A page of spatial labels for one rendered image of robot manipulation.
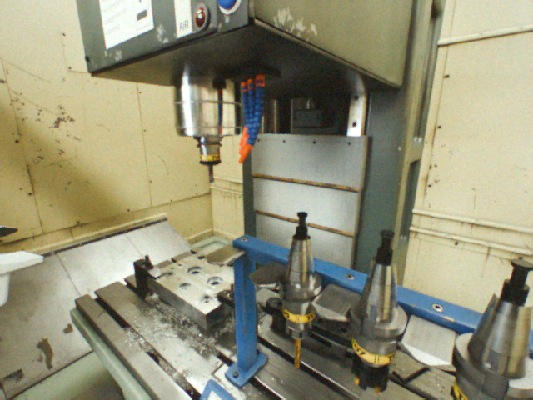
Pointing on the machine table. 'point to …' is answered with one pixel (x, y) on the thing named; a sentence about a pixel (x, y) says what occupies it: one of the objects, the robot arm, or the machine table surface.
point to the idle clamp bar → (341, 335)
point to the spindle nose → (206, 107)
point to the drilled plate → (185, 302)
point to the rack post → (245, 325)
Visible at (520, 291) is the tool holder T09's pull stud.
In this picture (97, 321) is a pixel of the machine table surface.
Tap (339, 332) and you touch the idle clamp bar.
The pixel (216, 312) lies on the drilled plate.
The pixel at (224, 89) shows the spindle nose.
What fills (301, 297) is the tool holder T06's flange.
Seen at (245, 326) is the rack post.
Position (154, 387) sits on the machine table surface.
